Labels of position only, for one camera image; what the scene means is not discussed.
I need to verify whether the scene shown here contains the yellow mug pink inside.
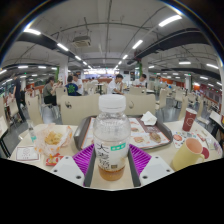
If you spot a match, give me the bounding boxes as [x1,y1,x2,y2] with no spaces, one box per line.
[171,137,206,172]

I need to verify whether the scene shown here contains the ceiling air conditioner unit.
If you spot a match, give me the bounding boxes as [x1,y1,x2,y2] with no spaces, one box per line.
[72,34,92,48]

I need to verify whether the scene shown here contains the white picture leaflet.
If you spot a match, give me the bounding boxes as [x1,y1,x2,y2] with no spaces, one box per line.
[171,130,209,150]

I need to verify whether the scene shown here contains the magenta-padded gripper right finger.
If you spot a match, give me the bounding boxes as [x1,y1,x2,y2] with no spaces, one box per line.
[128,143,175,188]

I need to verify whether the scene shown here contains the ceiling lights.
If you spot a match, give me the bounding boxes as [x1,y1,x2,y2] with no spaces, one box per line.
[0,14,223,86]

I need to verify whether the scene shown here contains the beige chair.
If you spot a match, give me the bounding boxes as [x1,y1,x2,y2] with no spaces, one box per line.
[60,93,101,126]
[124,93,157,117]

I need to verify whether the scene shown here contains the dark grey food tray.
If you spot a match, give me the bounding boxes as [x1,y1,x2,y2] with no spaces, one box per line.
[73,114,174,152]

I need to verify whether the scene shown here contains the clear tea bottle white cap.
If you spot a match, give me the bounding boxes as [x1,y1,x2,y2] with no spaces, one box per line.
[92,94,132,182]

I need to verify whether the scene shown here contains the brown fried food piece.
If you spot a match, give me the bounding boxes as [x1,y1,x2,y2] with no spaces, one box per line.
[149,132,163,143]

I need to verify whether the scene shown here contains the red paper cup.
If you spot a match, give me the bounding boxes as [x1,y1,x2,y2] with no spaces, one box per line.
[181,107,198,133]

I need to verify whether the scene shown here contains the red and white wrapper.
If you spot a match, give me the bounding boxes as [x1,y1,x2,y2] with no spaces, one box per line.
[44,153,64,167]

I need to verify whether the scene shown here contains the flat round red coaster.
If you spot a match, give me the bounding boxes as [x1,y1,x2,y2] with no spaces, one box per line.
[200,146,211,160]

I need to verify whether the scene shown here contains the group of beige chairs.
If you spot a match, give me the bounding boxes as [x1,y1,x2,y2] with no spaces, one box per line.
[0,79,218,131]

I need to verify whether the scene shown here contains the crumpled white napkin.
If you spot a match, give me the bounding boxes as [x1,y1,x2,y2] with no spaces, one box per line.
[139,110,158,127]

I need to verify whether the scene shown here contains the person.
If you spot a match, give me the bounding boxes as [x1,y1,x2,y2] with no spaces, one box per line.
[64,75,80,97]
[154,75,163,91]
[132,73,148,88]
[107,73,125,95]
[11,73,27,123]
[73,73,85,96]
[42,76,58,106]

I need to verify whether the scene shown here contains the small red packet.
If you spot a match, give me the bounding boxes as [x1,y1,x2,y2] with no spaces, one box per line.
[196,133,208,143]

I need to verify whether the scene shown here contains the white pedestal table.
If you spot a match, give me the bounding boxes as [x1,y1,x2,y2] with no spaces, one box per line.
[209,109,224,129]

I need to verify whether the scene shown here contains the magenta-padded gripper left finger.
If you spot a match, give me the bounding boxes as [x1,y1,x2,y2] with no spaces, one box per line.
[51,143,98,188]

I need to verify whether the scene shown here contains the purple pouch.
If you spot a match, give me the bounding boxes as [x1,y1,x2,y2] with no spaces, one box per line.
[214,141,223,156]

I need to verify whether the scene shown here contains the printed paper tray liner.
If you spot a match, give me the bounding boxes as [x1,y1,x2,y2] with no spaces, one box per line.
[80,117,171,150]

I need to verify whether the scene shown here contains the clear plastic food bag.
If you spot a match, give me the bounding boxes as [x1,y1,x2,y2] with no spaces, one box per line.
[33,123,74,158]

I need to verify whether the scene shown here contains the white printed card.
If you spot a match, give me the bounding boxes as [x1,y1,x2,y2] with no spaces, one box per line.
[14,145,40,163]

